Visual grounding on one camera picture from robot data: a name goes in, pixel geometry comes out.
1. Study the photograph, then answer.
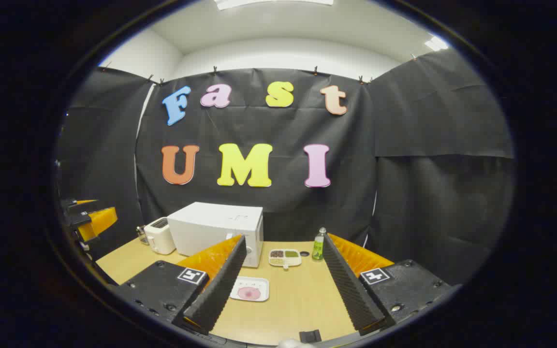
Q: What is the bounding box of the black backdrop cloth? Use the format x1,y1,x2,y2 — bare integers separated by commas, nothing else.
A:
56,48,516,286

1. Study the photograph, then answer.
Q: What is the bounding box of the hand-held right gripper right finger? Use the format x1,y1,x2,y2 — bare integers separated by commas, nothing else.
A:
322,233,453,336

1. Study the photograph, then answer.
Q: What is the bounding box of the white divided dish of beans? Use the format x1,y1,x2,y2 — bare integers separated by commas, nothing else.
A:
268,248,302,269

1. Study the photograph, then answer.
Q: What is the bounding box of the white toaster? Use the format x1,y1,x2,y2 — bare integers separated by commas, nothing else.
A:
143,217,177,255

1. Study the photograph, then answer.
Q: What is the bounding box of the long ceiling light panel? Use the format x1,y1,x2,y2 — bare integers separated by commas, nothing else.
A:
213,0,335,10

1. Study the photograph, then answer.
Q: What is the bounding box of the white microwave oven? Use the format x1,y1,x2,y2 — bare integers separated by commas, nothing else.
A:
167,202,264,269

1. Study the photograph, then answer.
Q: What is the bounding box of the green drink bottle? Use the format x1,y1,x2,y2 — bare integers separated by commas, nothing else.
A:
312,228,326,261

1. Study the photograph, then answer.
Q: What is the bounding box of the white tray with pink meat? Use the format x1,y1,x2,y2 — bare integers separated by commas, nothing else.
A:
229,276,270,303

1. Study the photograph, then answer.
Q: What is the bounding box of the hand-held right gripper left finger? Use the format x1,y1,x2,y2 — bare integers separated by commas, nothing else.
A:
114,235,248,335

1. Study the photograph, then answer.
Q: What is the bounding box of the small ceiling light panel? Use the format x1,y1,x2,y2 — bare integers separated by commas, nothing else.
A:
424,36,449,52

